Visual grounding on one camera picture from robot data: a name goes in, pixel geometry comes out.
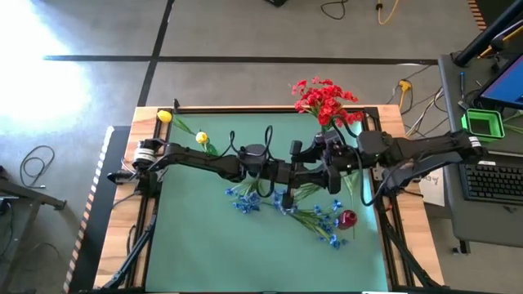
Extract green stems on desk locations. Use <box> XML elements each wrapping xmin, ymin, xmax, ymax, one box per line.
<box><xmin>505</xmin><ymin>112</ymin><xmax>523</xmax><ymax>134</ymax></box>

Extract black keyboard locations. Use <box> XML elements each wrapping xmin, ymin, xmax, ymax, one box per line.
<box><xmin>458</xmin><ymin>158</ymin><xmax>523</xmax><ymax>206</ymax></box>

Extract black metal stand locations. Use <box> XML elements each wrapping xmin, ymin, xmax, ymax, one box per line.
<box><xmin>0</xmin><ymin>165</ymin><xmax>69</xmax><ymax>294</ymax></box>

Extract white paper sheet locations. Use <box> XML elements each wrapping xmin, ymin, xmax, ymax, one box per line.
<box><xmin>418</xmin><ymin>169</ymin><xmax>446</xmax><ymax>207</ymax></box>

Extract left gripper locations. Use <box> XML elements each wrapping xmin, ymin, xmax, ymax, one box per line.
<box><xmin>276</xmin><ymin>140</ymin><xmax>330</xmax><ymax>209</ymax></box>

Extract green table mat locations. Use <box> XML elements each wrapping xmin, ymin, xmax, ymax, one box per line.
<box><xmin>145</xmin><ymin>110</ymin><xmax>389</xmax><ymax>293</ymax></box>

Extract yellow floor cable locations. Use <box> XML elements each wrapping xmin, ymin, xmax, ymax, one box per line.
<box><xmin>375</xmin><ymin>0</ymin><xmax>400</xmax><ymax>26</ymax></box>

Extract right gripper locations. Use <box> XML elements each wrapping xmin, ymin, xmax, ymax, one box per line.
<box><xmin>314</xmin><ymin>131</ymin><xmax>363</xmax><ymax>195</ymax></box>

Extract red glass vase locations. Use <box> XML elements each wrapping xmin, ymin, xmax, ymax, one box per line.
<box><xmin>337</xmin><ymin>209</ymin><xmax>359</xmax><ymax>231</ymax></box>

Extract monitor with blue screen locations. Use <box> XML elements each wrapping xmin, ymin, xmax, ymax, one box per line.
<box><xmin>473</xmin><ymin>52</ymin><xmax>523</xmax><ymax>111</ymax></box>

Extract grey desk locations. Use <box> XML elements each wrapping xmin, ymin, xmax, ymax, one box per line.
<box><xmin>437</xmin><ymin>51</ymin><xmax>523</xmax><ymax>249</ymax></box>

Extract black floor mat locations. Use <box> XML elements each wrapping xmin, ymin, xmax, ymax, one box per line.
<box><xmin>67</xmin><ymin>125</ymin><xmax>136</xmax><ymax>294</ymax></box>

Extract black table frame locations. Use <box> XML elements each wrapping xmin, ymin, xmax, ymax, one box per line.
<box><xmin>126</xmin><ymin>105</ymin><xmax>409</xmax><ymax>293</ymax></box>

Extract green plastic box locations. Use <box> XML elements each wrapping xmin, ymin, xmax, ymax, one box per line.
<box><xmin>460</xmin><ymin>108</ymin><xmax>507</xmax><ymax>144</ymax></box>

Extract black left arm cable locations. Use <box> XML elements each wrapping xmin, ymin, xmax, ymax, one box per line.
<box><xmin>227</xmin><ymin>124</ymin><xmax>275</xmax><ymax>199</ymax></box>

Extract red artificial flower bunch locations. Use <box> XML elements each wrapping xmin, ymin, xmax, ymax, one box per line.
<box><xmin>306</xmin><ymin>81</ymin><xmax>359</xmax><ymax>134</ymax></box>
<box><xmin>316</xmin><ymin>104</ymin><xmax>365</xmax><ymax>136</ymax></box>
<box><xmin>291</xmin><ymin>76</ymin><xmax>328</xmax><ymax>134</ymax></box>

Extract black support strut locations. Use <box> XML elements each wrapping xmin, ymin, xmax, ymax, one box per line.
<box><xmin>382</xmin><ymin>203</ymin><xmax>445</xmax><ymax>290</ymax></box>
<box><xmin>100</xmin><ymin>212</ymin><xmax>159</xmax><ymax>292</ymax></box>

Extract black coiled floor cable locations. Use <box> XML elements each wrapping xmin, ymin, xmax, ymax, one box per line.
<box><xmin>19</xmin><ymin>144</ymin><xmax>56</xmax><ymax>189</ymax></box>

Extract striped hazard tape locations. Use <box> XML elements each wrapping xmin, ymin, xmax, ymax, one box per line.
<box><xmin>61</xmin><ymin>124</ymin><xmax>116</xmax><ymax>294</ymax></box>

